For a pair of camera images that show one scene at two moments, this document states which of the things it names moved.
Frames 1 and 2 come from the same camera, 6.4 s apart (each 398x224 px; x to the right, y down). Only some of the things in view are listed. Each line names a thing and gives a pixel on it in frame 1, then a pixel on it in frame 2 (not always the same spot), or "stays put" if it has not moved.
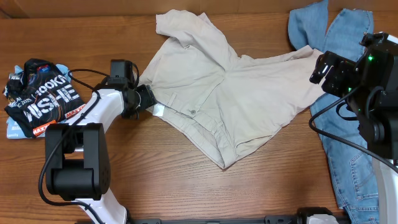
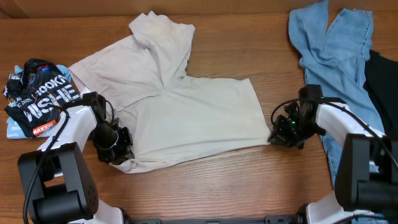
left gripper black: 148,97 → 107,157
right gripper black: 340,66 → 280,137
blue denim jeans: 353,172 stays put
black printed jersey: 40,95 stays put
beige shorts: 229,104 → 169,117
